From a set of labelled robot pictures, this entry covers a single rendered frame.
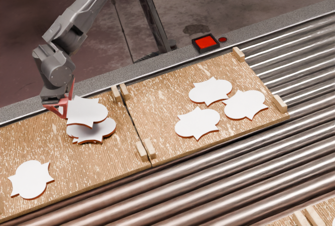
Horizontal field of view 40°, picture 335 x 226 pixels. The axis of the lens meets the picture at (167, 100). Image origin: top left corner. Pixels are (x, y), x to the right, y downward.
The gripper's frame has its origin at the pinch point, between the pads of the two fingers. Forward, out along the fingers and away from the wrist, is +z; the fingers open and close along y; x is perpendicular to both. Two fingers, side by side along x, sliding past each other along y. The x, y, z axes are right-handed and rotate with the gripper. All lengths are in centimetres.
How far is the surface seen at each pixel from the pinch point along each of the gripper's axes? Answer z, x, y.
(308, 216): 9, -61, -32
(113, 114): 10.7, -10.3, 7.3
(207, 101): 9.9, -38.5, 9.4
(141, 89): 10.9, -17.9, 18.1
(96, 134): 8.7, -7.1, -2.6
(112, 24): 106, 41, 210
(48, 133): 10.6, 8.6, 0.7
